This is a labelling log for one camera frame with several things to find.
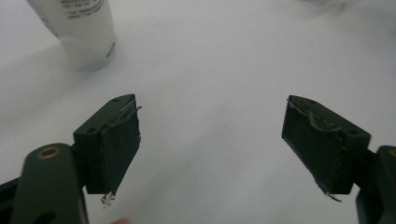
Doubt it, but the clear plastic bag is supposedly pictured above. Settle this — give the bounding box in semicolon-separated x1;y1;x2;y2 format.
26;0;119;71

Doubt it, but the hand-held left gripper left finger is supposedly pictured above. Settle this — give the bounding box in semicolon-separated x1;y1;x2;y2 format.
73;93;143;196

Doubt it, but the white table mat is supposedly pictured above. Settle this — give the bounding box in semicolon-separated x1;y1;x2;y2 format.
0;0;396;224

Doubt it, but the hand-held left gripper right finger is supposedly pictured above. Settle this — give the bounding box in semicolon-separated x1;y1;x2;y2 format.
281;94;372;203

